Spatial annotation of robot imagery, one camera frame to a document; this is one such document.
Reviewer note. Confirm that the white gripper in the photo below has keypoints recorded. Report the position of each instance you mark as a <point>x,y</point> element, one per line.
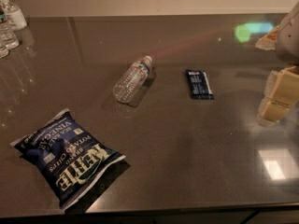
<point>289,39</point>

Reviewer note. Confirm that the blue kettle chip bag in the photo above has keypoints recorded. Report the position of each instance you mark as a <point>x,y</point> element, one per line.
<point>69,157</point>

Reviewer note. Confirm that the blue rxbar blueberry bar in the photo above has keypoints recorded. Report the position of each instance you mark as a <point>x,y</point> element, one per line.
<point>199,85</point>

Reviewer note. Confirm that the tan snack package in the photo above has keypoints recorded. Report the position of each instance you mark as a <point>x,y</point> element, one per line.
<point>268,41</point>

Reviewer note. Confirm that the clear plastic water bottle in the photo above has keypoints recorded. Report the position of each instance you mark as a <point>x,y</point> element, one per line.
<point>132,80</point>

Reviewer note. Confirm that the white pump sanitizer bottle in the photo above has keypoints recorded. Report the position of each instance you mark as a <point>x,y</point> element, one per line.
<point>14,15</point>

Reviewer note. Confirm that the upright water bottle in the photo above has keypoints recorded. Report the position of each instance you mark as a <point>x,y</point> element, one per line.
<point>6,33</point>

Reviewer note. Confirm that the clear bottle at left edge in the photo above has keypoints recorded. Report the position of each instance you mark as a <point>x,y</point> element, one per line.
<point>3,49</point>

